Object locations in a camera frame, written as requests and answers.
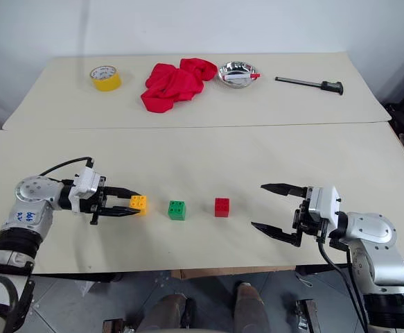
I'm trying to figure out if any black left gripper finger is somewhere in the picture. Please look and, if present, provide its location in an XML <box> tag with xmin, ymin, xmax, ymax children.
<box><xmin>104</xmin><ymin>186</ymin><xmax>142</xmax><ymax>200</ymax></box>
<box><xmin>99</xmin><ymin>205</ymin><xmax>141</xmax><ymax>218</ymax></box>

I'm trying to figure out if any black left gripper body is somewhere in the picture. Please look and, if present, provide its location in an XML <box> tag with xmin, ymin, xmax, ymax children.
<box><xmin>80</xmin><ymin>175</ymin><xmax>107</xmax><ymax>226</ymax></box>

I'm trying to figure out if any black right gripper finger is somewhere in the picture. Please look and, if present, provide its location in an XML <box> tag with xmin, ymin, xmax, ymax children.
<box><xmin>250</xmin><ymin>222</ymin><xmax>297</xmax><ymax>246</ymax></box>
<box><xmin>260</xmin><ymin>182</ymin><xmax>307</xmax><ymax>199</ymax></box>

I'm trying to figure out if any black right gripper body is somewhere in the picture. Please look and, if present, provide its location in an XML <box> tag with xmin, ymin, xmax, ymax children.
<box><xmin>292</xmin><ymin>187</ymin><xmax>328</xmax><ymax>248</ymax></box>

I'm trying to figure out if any yellow toy brick cube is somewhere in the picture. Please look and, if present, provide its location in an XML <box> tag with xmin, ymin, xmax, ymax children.
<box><xmin>128</xmin><ymin>195</ymin><xmax>149</xmax><ymax>218</ymax></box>

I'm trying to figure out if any green toy brick cube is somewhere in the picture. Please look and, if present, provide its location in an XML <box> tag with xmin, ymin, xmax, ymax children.
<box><xmin>167</xmin><ymin>200</ymin><xmax>188</xmax><ymax>221</ymax></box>

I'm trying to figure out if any red toy brick cube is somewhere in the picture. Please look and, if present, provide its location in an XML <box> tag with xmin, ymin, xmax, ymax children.
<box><xmin>213</xmin><ymin>197</ymin><xmax>230</xmax><ymax>219</ymax></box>

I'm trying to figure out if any yellow tape roll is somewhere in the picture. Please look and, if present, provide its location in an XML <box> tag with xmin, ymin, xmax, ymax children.
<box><xmin>89</xmin><ymin>65</ymin><xmax>122</xmax><ymax>93</ymax></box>

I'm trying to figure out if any black caliper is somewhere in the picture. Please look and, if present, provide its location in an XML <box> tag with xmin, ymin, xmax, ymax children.
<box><xmin>274</xmin><ymin>76</ymin><xmax>344</xmax><ymax>96</ymax></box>

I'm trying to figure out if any crumpled red cloth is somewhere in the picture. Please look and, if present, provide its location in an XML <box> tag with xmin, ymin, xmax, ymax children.
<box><xmin>139</xmin><ymin>58</ymin><xmax>218</xmax><ymax>114</ymax></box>

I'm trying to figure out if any white marker with red cap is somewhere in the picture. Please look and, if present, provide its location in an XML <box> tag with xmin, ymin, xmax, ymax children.
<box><xmin>221</xmin><ymin>73</ymin><xmax>262</xmax><ymax>82</ymax></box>

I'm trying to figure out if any shiny metal bowl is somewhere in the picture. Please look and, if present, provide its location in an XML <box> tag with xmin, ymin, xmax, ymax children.
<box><xmin>217</xmin><ymin>61</ymin><xmax>261</xmax><ymax>89</ymax></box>

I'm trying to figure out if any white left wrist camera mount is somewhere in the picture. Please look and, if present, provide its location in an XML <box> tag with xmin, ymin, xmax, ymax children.
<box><xmin>67</xmin><ymin>166</ymin><xmax>101</xmax><ymax>213</ymax></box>

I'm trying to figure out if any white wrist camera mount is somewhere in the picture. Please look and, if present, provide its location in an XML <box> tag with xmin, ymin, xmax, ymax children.
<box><xmin>67</xmin><ymin>166</ymin><xmax>101</xmax><ymax>213</ymax></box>
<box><xmin>307</xmin><ymin>185</ymin><xmax>342</xmax><ymax>232</ymax></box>

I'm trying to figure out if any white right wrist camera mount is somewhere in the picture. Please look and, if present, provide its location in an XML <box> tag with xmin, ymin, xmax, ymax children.
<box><xmin>307</xmin><ymin>185</ymin><xmax>342</xmax><ymax>232</ymax></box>

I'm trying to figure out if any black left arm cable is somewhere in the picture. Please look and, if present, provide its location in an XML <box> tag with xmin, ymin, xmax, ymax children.
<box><xmin>39</xmin><ymin>157</ymin><xmax>96</xmax><ymax>176</ymax></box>

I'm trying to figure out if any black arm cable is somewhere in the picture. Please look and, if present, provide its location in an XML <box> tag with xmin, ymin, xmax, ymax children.
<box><xmin>316</xmin><ymin>239</ymin><xmax>371</xmax><ymax>333</ymax></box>
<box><xmin>39</xmin><ymin>157</ymin><xmax>96</xmax><ymax>176</ymax></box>

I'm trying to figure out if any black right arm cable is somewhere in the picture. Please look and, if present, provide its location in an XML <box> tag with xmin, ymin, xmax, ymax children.
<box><xmin>316</xmin><ymin>239</ymin><xmax>371</xmax><ymax>333</ymax></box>

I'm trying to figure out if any metal clamp bracket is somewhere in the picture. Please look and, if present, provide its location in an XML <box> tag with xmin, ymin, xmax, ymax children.
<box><xmin>294</xmin><ymin>298</ymin><xmax>317</xmax><ymax>333</ymax></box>

